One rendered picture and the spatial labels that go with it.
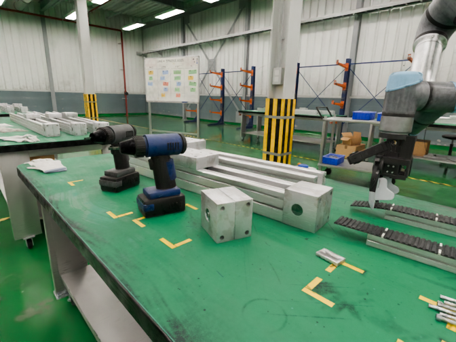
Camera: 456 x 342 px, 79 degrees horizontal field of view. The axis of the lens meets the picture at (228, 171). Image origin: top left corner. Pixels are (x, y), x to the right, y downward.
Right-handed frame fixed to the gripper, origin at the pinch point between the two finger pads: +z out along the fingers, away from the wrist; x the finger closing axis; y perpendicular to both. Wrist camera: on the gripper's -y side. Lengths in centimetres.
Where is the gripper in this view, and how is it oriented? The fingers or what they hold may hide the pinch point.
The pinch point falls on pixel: (372, 201)
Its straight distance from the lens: 90.2
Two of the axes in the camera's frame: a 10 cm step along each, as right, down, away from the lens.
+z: -0.4, 9.7, 2.5
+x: 6.5, -1.6, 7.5
